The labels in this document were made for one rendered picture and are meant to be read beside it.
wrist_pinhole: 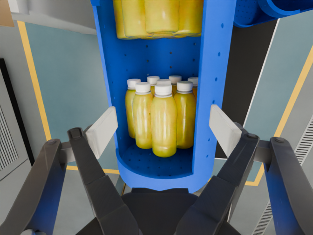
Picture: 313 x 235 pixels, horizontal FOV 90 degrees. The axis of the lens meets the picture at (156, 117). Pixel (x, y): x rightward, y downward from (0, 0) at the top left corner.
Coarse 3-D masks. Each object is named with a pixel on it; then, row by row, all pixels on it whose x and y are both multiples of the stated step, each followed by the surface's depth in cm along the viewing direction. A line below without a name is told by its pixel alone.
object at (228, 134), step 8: (216, 104) 19; (216, 112) 17; (216, 120) 18; (224, 120) 15; (216, 128) 18; (224, 128) 15; (232, 128) 14; (216, 136) 18; (224, 136) 15; (232, 136) 13; (240, 136) 13; (224, 144) 15; (232, 144) 14
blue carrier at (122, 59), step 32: (96, 0) 28; (224, 0) 24; (224, 32) 26; (128, 64) 46; (160, 64) 51; (192, 64) 47; (224, 64) 29; (128, 160) 48; (160, 160) 48; (192, 160) 34; (192, 192) 37
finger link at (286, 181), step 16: (272, 144) 12; (288, 144) 12; (272, 160) 11; (288, 160) 10; (272, 176) 10; (288, 176) 9; (304, 176) 9; (272, 192) 10; (288, 192) 8; (304, 192) 8; (272, 208) 9; (288, 208) 7; (304, 208) 7; (288, 224) 7; (304, 224) 6
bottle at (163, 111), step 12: (156, 96) 35; (168, 96) 35; (156, 108) 35; (168, 108) 35; (156, 120) 36; (168, 120) 36; (156, 132) 37; (168, 132) 37; (156, 144) 39; (168, 144) 38; (168, 156) 39
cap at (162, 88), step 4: (156, 84) 36; (160, 84) 36; (164, 84) 36; (168, 84) 36; (156, 88) 35; (160, 88) 34; (164, 88) 34; (168, 88) 34; (156, 92) 35; (160, 92) 35; (164, 92) 34; (168, 92) 35
